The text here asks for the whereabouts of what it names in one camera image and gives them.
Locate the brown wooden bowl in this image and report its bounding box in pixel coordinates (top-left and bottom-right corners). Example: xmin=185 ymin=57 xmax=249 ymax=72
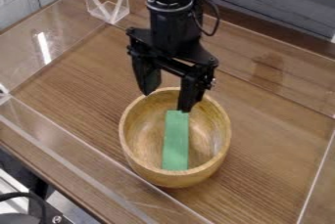
xmin=119 ymin=87 xmax=232 ymax=188

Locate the green rectangular block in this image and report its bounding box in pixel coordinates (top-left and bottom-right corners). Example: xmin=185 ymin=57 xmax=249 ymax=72
xmin=161 ymin=111 xmax=189 ymax=171

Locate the clear acrylic corner bracket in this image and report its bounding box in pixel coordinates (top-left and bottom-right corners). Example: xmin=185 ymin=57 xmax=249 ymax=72
xmin=84 ymin=0 xmax=130 ymax=24

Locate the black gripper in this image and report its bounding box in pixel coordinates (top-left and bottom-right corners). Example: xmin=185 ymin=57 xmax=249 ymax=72
xmin=127 ymin=0 xmax=218 ymax=112

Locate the black cable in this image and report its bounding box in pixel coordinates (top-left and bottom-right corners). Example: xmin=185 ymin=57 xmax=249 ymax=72
xmin=0 ymin=191 xmax=47 ymax=224

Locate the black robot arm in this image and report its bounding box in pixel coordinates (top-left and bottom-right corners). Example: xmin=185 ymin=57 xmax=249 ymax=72
xmin=127 ymin=0 xmax=218 ymax=112

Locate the black metal bracket with screw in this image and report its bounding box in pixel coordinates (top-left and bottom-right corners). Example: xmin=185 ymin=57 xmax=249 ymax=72
xmin=28 ymin=191 xmax=74 ymax=224

